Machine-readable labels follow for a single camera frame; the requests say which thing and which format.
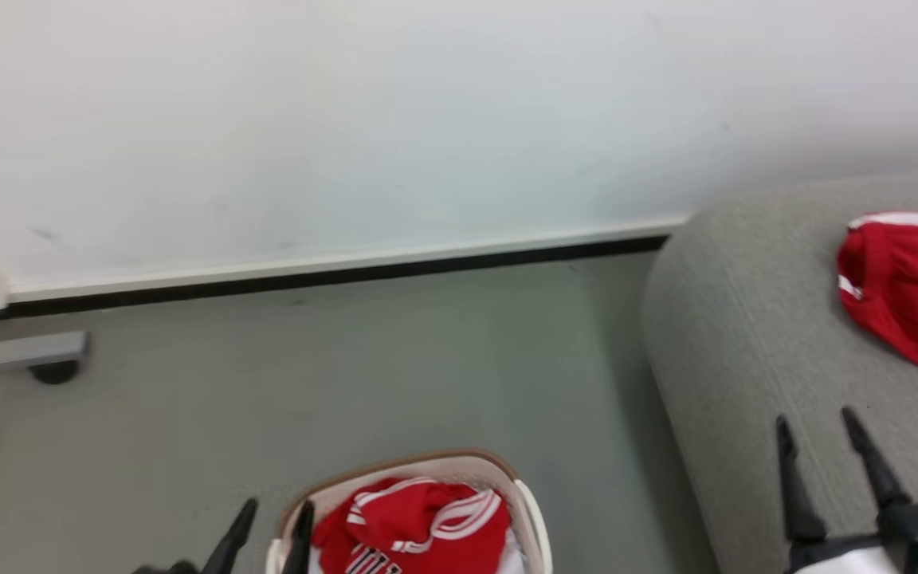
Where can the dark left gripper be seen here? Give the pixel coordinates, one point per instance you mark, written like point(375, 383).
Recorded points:
point(168, 568)

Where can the black caster wheel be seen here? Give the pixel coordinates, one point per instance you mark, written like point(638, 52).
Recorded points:
point(54, 372)

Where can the white laundry basket brown rim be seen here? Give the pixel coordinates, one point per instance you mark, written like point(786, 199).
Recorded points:
point(535, 518)

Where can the grey metal frame leg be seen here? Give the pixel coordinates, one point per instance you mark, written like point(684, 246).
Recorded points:
point(29, 349)

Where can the grey fabric sofa seat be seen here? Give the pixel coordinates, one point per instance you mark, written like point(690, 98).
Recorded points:
point(746, 335)

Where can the white and black baseboard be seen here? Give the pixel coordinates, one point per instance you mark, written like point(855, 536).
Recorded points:
point(331, 267)

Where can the red garment with white band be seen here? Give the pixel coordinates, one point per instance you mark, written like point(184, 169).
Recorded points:
point(913, 295)

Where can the red jersey with white stripes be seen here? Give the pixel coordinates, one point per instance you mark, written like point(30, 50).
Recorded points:
point(411, 518)

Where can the white cloth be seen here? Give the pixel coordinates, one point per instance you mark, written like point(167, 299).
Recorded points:
point(513, 558)

